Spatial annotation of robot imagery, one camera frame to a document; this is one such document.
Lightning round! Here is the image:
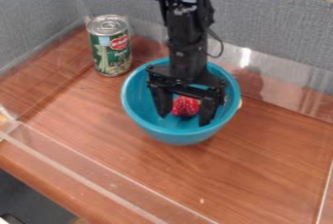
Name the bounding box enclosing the green vegetable can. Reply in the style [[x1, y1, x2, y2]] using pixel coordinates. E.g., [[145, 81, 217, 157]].
[[86, 15, 132, 77]]

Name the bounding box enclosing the blue bowl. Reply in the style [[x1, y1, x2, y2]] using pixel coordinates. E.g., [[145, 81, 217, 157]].
[[121, 57, 241, 145]]

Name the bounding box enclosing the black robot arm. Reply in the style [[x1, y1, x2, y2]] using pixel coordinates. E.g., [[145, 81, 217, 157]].
[[146, 0, 225, 126]]

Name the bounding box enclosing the black cable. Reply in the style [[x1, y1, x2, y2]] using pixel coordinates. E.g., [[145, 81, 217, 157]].
[[207, 27, 225, 59]]

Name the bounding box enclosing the red toy strawberry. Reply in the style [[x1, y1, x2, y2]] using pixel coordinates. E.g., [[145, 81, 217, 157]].
[[172, 95, 201, 117]]

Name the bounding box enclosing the clear acrylic barrier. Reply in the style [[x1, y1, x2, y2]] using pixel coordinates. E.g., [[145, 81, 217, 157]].
[[0, 27, 333, 224]]

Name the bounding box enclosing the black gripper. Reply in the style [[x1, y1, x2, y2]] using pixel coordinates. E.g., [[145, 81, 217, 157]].
[[146, 41, 227, 127]]

